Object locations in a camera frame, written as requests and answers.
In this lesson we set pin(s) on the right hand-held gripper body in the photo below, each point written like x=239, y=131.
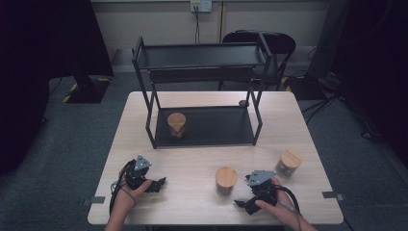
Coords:
x=263, y=189

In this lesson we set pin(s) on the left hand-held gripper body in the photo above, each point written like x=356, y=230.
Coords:
x=136, y=174

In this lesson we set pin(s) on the wooden-lid jar of red dates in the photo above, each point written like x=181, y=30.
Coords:
x=226, y=176

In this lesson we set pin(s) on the black metal two-tier shelf rack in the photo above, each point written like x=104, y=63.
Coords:
x=205, y=125

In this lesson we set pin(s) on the person's left hand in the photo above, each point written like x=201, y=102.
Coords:
x=128, y=197

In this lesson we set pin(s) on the person's right hand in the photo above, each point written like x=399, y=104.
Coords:
x=284, y=205

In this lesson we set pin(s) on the grey tape strip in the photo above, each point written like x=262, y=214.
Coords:
x=93, y=200
x=333, y=195

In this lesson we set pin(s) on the small dark round object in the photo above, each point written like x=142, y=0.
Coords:
x=243, y=103

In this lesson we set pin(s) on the black stand base yellow stripes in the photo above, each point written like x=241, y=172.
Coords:
x=86, y=91
x=304, y=88

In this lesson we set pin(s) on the black chair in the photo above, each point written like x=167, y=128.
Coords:
x=282, y=41

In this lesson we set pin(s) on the dark curtain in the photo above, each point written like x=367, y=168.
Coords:
x=378, y=48
x=32, y=64

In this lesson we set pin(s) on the white wall socket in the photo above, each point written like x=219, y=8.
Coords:
x=201, y=5

